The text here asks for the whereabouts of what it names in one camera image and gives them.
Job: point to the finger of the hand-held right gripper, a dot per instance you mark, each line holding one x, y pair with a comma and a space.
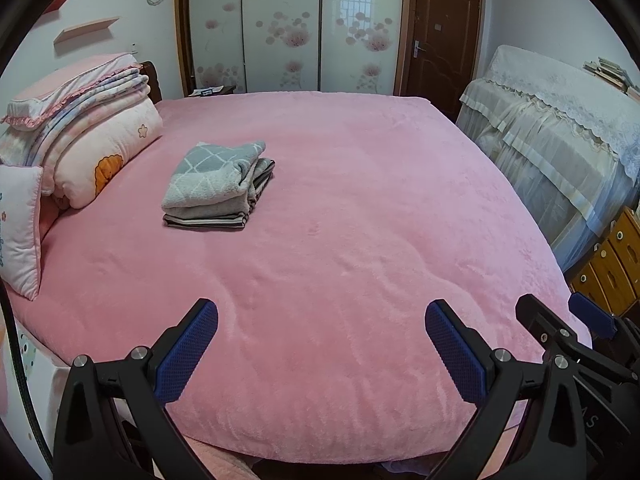
545, 317
592, 312

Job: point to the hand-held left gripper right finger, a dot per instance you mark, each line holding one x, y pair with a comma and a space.
455, 355

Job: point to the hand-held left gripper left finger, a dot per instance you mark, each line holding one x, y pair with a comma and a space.
187, 355

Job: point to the grey diamond pattern knit sweater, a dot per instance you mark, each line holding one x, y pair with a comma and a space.
210, 180

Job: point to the wooden drawer cabinet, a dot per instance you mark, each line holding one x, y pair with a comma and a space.
610, 265

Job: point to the black white striped folded garment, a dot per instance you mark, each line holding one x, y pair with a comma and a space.
210, 221

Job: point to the white printed fabric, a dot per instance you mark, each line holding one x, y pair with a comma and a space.
42, 385

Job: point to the furniture under white lace cover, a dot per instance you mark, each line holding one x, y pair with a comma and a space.
550, 135

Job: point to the pink fleece bed blanket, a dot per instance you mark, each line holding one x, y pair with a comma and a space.
350, 185

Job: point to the white pink cushion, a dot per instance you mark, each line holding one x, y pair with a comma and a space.
17, 230

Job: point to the pile of books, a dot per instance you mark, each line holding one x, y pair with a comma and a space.
610, 72

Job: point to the dark nightstand with papers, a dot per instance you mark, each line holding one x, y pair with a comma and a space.
210, 91

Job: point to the pastel striped folded blanket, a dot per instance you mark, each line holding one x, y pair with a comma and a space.
100, 105

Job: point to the dark wooden headboard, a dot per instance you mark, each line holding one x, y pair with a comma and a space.
152, 82

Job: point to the brown wooden door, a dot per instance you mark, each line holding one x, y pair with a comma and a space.
440, 35

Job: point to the floral sliding door wardrobe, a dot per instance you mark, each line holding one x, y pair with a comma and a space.
290, 20

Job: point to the pink wall shelf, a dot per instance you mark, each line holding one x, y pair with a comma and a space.
85, 30

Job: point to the red wall shelf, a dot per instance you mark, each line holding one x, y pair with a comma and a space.
57, 3

